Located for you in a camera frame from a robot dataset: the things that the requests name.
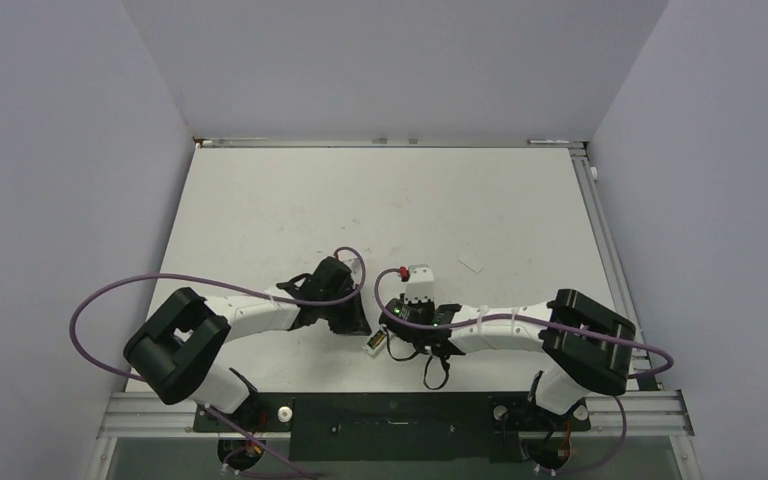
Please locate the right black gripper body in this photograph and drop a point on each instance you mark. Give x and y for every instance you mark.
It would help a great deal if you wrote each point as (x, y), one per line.
(417, 341)

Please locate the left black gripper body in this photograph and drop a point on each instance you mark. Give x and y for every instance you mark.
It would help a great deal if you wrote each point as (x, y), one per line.
(342, 317)

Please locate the white remote control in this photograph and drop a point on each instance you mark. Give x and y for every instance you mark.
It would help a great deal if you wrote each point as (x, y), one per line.
(374, 354)

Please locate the gold AAA battery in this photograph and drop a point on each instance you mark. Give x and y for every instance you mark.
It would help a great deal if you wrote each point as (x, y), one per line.
(376, 340)

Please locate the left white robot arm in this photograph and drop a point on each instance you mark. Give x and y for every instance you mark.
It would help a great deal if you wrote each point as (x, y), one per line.
(176, 350)

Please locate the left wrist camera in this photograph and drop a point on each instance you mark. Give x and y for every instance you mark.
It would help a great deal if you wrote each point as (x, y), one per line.
(357, 267)

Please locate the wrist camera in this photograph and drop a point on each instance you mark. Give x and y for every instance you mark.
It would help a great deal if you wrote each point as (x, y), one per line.
(357, 267)
(418, 284)

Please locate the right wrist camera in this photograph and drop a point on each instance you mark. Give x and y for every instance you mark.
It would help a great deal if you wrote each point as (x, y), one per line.
(418, 284)

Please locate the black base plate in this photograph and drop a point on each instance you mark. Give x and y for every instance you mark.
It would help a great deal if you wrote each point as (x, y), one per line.
(424, 426)

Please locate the aluminium frame rail right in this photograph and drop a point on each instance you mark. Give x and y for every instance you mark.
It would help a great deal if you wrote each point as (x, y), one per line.
(652, 410)

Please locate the aluminium frame rail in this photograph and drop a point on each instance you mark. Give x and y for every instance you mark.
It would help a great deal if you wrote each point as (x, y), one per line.
(652, 410)
(384, 142)

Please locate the aluminium frame rail back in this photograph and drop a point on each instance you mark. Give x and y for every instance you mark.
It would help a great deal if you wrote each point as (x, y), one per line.
(384, 142)

